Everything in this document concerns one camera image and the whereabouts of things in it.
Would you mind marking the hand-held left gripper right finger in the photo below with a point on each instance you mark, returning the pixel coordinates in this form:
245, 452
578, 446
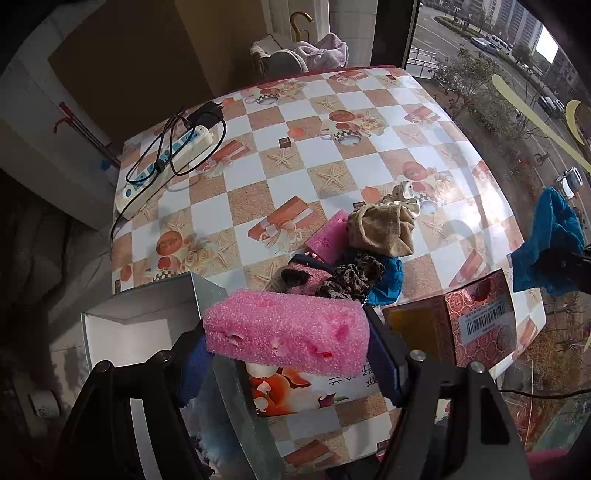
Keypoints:
383, 364

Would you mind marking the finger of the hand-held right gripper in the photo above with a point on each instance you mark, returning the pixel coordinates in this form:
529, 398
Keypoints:
565, 270

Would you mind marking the long yellow window sticker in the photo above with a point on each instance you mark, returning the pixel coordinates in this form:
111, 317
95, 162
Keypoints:
531, 115

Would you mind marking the yellow crescent window sticker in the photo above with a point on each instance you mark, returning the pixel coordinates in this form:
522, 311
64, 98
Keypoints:
575, 122

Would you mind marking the red patterned box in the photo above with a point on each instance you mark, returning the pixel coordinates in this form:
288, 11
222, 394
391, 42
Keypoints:
480, 300

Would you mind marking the white parked car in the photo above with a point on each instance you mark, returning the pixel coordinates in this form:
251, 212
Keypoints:
570, 182

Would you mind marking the small pink sponge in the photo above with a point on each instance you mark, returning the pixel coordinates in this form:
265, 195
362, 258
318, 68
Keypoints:
328, 237

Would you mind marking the white power strip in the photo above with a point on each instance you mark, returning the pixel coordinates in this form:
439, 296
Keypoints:
171, 161

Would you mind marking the gold hook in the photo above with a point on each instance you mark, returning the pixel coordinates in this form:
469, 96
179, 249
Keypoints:
300, 23

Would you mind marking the pink and black fuzzy cloth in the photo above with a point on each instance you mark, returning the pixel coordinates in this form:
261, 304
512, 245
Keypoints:
304, 279

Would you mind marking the parked bicycle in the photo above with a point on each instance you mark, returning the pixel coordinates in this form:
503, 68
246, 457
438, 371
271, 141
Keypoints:
540, 159

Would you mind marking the pink towel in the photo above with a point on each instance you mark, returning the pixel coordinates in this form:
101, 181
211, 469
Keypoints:
328, 50

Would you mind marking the street tree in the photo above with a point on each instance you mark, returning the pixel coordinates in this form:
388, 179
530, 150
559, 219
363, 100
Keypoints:
480, 92

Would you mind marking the white chair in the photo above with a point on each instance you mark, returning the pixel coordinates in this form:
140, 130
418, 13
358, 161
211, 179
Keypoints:
277, 57

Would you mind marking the white cabinet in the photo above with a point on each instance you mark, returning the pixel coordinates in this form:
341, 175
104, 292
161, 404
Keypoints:
41, 129

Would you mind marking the brown board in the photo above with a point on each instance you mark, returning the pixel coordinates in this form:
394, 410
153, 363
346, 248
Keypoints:
129, 69

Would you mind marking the black power adapter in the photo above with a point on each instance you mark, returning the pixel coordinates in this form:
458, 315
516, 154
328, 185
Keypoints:
205, 115

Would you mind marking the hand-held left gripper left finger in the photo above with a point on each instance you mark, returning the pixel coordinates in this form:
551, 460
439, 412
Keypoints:
196, 369

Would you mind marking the tan knit cloth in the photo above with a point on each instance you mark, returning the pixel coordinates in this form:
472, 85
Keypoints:
381, 230

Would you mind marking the floral printed box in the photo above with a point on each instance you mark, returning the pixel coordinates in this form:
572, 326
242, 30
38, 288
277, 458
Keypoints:
288, 387

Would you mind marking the large pink sponge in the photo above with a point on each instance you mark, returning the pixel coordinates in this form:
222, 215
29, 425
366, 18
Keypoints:
286, 330

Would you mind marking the cream satin scrunchie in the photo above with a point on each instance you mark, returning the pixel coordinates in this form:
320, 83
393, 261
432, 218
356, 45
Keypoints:
406, 196

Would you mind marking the dark parked car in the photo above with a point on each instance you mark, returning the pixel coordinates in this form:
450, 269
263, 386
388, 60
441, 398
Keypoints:
551, 104

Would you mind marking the leopard print scrunchie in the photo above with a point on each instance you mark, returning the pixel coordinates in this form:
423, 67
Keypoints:
351, 277

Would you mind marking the checkered printed tablecloth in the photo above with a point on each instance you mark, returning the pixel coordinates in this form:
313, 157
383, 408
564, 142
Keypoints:
323, 152

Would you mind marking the white open box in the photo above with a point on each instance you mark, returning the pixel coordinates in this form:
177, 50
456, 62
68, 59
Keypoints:
138, 332

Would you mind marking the dark blue cloth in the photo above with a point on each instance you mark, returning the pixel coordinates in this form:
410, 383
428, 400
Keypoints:
314, 261

